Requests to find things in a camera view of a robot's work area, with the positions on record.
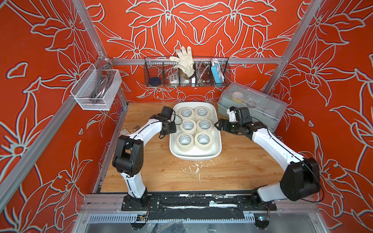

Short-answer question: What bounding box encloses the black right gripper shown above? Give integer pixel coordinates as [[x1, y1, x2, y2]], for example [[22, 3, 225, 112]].
[[213, 118, 243, 135]]

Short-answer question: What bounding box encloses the beige masking tape roll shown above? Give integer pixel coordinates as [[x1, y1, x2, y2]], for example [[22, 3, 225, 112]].
[[178, 107, 195, 120], [194, 106, 210, 121], [197, 118, 213, 134], [180, 120, 197, 135], [176, 132, 194, 152], [194, 132, 213, 150]]

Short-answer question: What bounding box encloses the white plastic storage tray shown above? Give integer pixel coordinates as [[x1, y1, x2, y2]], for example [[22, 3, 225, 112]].
[[170, 102, 222, 161]]

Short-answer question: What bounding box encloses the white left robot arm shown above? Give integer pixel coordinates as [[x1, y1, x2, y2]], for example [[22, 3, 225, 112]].
[[112, 106, 177, 210]]

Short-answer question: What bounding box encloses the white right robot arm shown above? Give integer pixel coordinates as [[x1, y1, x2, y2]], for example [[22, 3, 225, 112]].
[[214, 107, 323, 203]]

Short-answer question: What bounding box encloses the translucent lidded storage box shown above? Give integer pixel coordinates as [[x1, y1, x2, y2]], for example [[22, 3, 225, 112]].
[[218, 82, 288, 132]]

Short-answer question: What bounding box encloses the blue white box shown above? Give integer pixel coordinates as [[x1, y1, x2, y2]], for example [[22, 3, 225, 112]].
[[211, 58, 224, 86]]

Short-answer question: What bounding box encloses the small clear plastic packet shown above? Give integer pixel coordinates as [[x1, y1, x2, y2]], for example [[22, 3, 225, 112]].
[[120, 129, 130, 136]]

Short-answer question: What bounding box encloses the dark blue round object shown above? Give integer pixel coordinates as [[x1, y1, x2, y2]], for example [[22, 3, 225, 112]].
[[149, 77, 162, 86]]

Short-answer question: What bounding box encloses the white power adapter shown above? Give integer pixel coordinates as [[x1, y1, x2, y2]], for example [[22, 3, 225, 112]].
[[168, 71, 180, 85]]

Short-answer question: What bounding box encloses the white work glove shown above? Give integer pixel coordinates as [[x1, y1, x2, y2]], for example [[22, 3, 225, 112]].
[[170, 46, 195, 79]]

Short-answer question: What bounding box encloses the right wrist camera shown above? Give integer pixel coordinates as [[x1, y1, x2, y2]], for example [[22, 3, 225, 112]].
[[227, 106, 237, 122]]

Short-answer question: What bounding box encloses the black wire wall basket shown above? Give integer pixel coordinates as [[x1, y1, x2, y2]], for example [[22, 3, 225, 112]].
[[144, 56, 232, 87]]

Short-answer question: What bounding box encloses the white mesh wall basket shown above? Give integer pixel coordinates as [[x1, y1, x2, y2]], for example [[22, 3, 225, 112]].
[[71, 64, 121, 111]]

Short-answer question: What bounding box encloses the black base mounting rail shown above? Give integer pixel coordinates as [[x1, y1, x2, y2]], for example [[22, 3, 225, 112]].
[[121, 190, 277, 212]]

